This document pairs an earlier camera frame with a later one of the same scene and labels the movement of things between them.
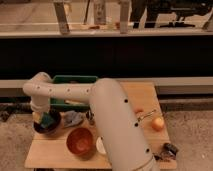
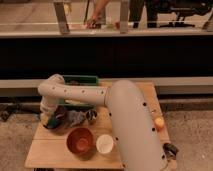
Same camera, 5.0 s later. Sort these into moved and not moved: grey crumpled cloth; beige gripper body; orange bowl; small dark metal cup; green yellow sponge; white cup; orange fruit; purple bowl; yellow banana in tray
Moved: purple bowl; beige gripper body; green yellow sponge
Not moved: yellow banana in tray; small dark metal cup; orange fruit; orange bowl; white cup; grey crumpled cloth
